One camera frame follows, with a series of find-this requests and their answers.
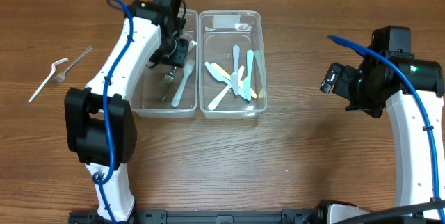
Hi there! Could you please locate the metal fork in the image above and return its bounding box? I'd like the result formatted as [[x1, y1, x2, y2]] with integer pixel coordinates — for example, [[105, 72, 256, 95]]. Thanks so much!
[[159, 40, 197, 86], [49, 46, 93, 87]]

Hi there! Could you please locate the black plastic utensil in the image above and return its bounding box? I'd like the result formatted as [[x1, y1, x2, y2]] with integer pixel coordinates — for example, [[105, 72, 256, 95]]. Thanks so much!
[[161, 84, 171, 102]]

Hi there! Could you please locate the yellow plastic knife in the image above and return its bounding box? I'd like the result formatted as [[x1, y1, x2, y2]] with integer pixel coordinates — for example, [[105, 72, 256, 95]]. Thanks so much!
[[211, 63, 257, 99]]

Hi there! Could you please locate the light blue plastic knife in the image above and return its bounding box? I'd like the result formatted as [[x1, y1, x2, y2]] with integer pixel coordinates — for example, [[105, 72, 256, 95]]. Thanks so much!
[[231, 45, 240, 95]]

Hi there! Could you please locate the white plastic knife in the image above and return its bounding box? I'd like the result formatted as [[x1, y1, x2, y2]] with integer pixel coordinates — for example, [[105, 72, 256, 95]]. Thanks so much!
[[204, 62, 232, 88], [208, 85, 231, 111]]

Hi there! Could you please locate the teal plastic knife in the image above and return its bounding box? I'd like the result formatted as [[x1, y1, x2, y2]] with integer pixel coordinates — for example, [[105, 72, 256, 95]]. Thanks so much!
[[243, 50, 254, 101]]

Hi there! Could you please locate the pale green plastic knife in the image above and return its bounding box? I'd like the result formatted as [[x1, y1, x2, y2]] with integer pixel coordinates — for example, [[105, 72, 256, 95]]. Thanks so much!
[[254, 50, 265, 98]]

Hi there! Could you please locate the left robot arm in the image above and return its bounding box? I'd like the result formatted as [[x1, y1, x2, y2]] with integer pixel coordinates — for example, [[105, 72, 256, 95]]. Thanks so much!
[[64, 0, 188, 223]]

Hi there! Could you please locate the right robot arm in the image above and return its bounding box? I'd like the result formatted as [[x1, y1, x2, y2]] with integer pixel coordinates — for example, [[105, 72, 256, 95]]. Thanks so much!
[[314, 26, 444, 223]]

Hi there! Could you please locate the left clear plastic container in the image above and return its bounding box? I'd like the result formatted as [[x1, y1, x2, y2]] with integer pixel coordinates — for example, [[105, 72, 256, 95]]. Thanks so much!
[[127, 7, 199, 119]]

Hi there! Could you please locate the clear plastic container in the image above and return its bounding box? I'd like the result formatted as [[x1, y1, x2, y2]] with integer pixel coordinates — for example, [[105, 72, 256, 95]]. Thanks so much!
[[127, 7, 199, 119], [198, 10, 267, 118]]

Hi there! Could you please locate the right clear plastic container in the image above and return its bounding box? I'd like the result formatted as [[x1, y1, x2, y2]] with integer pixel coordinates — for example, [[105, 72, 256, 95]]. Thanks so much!
[[198, 10, 267, 118]]

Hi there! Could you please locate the white plastic knife in container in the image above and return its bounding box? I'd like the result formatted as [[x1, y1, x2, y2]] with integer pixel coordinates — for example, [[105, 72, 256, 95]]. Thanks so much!
[[208, 85, 231, 111]]

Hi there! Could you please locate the curved white plastic fork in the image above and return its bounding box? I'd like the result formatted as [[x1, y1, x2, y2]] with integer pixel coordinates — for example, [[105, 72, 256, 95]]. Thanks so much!
[[28, 58, 68, 103]]

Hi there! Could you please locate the right blue cable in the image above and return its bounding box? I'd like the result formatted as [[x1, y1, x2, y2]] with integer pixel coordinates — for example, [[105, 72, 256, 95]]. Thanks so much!
[[327, 34, 445, 223]]

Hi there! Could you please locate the blue cable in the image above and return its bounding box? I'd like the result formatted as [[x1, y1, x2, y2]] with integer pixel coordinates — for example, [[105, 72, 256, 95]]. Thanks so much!
[[327, 34, 445, 223], [92, 0, 135, 224]]

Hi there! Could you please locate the black hose bottom right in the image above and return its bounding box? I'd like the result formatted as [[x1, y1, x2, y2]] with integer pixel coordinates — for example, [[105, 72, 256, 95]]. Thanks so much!
[[333, 198, 445, 224]]

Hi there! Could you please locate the left blue cable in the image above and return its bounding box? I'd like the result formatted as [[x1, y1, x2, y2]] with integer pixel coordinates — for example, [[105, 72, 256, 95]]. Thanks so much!
[[92, 0, 135, 224]]

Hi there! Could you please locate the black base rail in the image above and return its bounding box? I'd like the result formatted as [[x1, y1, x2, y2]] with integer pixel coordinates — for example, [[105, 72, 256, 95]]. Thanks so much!
[[67, 199, 324, 224]]

